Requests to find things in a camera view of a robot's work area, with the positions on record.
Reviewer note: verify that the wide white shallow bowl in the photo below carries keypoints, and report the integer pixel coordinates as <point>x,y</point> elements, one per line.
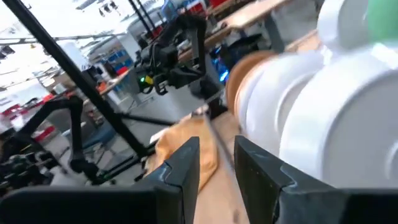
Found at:
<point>357,124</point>

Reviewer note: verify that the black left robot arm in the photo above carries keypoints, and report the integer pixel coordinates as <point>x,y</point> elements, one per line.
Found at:
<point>196,46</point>

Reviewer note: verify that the light wooden desk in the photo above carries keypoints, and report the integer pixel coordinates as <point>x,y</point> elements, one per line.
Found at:
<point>248,15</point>

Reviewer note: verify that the large white plate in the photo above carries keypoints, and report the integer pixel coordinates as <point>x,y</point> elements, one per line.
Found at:
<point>342,25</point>

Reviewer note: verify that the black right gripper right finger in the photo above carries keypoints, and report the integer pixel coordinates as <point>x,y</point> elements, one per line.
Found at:
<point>261,186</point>

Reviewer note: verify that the white bowl brown inside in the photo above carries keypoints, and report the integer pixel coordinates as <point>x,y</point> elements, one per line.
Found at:
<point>264,102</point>

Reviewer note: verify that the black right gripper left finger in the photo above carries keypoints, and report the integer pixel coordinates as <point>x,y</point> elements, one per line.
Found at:
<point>188,180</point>

